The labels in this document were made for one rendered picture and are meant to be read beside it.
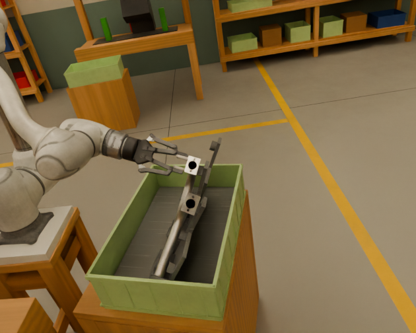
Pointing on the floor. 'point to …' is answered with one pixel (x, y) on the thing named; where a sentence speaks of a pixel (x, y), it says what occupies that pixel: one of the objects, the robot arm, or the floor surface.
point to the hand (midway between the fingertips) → (185, 164)
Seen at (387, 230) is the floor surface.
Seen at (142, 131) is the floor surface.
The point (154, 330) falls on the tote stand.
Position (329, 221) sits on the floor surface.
